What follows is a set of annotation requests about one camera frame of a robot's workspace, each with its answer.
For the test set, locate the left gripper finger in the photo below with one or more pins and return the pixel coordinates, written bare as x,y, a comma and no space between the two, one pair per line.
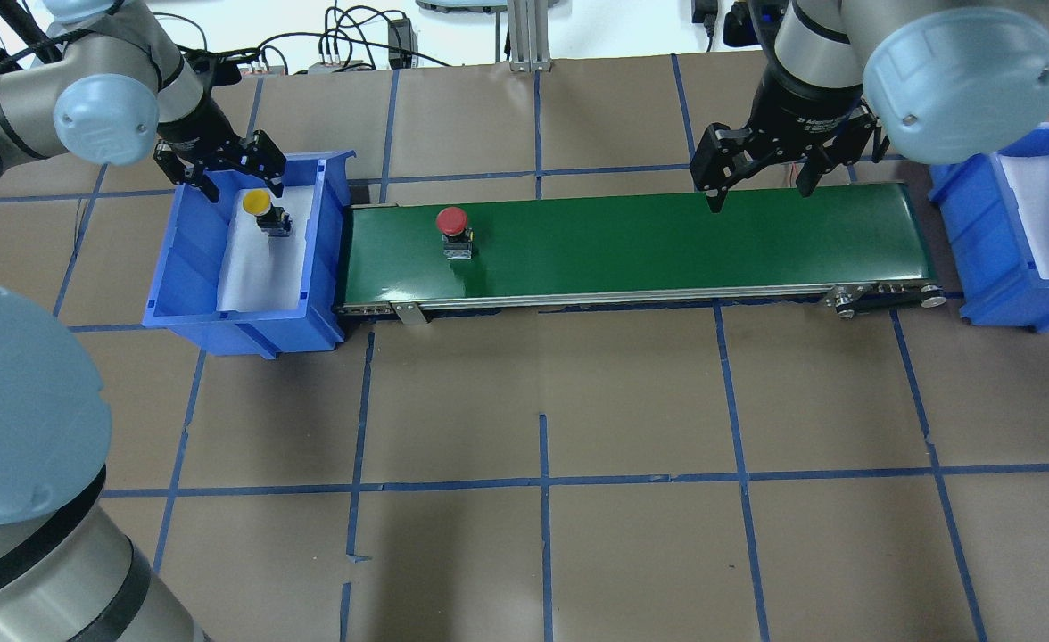
201,181
273,180

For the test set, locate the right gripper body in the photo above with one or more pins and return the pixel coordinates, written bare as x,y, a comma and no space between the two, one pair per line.
801,111

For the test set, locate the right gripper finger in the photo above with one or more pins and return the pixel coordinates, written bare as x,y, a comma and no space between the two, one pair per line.
718,183
819,162

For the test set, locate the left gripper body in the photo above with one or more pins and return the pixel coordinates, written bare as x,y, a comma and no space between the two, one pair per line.
193,127

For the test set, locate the yellow push button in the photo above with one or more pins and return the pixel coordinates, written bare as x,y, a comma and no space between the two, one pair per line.
271,219

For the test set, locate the red push button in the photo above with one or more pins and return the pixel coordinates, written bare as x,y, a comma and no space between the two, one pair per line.
457,235

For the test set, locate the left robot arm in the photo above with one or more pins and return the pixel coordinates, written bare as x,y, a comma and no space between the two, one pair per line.
117,90

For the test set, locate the green conveyor belt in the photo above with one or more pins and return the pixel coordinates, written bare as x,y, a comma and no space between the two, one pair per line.
857,247

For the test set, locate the white foam pad left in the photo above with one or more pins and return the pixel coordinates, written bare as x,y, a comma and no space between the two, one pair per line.
261,273

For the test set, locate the right blue bin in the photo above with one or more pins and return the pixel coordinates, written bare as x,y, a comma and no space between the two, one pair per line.
995,209

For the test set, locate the aluminium frame post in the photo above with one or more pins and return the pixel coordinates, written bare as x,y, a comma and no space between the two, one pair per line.
528,30

